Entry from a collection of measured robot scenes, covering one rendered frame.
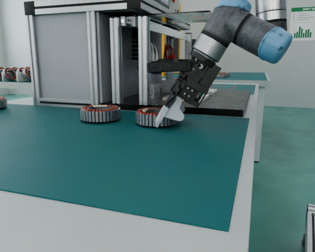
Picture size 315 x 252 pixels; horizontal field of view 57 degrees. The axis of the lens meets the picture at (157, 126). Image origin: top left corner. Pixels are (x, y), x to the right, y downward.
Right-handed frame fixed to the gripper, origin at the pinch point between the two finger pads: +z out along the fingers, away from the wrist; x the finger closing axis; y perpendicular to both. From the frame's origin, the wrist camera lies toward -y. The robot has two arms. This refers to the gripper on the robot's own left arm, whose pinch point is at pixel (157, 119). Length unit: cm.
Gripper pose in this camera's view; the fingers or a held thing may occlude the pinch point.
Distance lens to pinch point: 77.2
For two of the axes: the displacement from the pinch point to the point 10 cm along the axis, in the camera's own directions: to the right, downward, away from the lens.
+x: 1.1, -2.2, 9.7
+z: -5.0, 8.3, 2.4
